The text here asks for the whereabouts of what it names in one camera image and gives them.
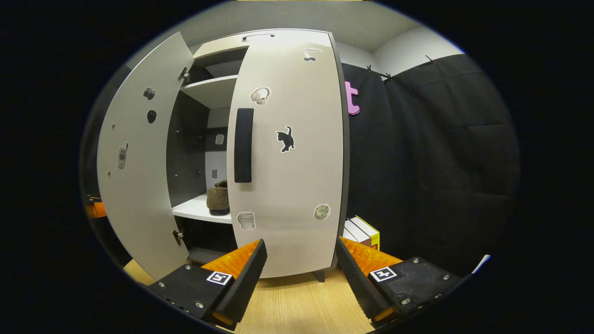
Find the brown spine book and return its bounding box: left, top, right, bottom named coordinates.
left=346, top=219, right=373, bottom=247

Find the brown fuzzy shoe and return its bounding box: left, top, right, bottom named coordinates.
left=206, top=180, right=231, bottom=216

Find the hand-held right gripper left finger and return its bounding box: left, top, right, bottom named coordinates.
left=148, top=239, right=268, bottom=331

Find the yellow spine book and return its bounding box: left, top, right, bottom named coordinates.
left=355, top=216, right=380, bottom=251

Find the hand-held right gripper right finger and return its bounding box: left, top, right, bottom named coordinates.
left=335, top=237, right=465, bottom=327

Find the white cabinet drawer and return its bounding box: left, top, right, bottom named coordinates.
left=193, top=29, right=332, bottom=58

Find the white shoe cabinet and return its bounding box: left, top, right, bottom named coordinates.
left=166, top=29, right=351, bottom=283

